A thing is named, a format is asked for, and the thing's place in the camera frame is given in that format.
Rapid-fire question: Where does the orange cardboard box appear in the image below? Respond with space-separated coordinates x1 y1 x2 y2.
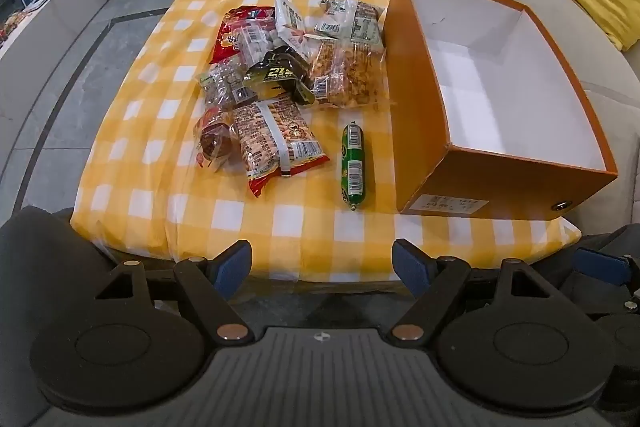
382 0 619 219

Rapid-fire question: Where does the green sausage stick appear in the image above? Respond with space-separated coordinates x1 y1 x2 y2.
341 122 368 210

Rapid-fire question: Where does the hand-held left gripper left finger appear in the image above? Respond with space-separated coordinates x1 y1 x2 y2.
95 239 256 343

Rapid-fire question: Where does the black snack packet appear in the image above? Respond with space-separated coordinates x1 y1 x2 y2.
244 47 317 106

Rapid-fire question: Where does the clear pale snack packet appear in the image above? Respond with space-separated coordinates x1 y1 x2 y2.
315 0 354 38

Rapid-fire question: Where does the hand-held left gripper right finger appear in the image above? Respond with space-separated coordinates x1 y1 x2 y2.
385 238 551 343

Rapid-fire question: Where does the white low cabinet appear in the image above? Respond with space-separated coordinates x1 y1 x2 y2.
0 0 122 60

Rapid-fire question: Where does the clear nut packet green label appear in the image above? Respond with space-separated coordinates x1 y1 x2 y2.
199 59 257 110

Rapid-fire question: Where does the clear packet of white balls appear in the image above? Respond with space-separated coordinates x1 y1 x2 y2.
237 23 282 68

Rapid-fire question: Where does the brown cake packet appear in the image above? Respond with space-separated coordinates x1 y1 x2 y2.
192 107 240 170

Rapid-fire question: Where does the white carrot-print packet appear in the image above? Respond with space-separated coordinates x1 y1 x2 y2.
274 0 314 58

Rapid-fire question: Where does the nut brittle packet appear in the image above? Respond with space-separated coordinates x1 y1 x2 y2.
307 39 352 106
345 42 387 108

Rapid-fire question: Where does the red peanut packet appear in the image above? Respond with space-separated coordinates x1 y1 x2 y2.
231 99 332 198

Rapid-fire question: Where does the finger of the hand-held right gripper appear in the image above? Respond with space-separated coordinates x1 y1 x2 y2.
565 247 640 314

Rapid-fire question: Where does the red noodle snack packet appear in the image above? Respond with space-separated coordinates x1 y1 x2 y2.
210 6 277 66

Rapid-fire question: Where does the beige sofa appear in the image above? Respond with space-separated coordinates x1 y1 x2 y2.
424 0 640 210

